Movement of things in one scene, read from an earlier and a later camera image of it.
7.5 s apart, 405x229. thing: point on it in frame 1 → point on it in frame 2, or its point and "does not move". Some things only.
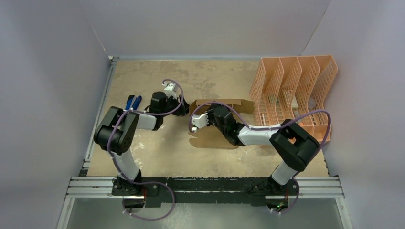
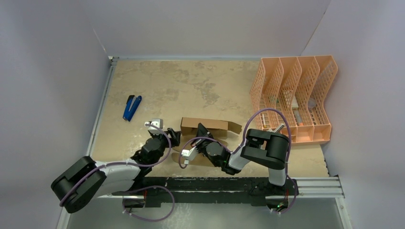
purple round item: (312, 102) does not move
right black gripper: (209, 117) → (202, 141)
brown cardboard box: (210, 136) → (218, 129)
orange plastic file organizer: (293, 88) does not move
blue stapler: (133, 102) does not move
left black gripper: (183, 109) → (175, 136)
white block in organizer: (294, 104) does not move
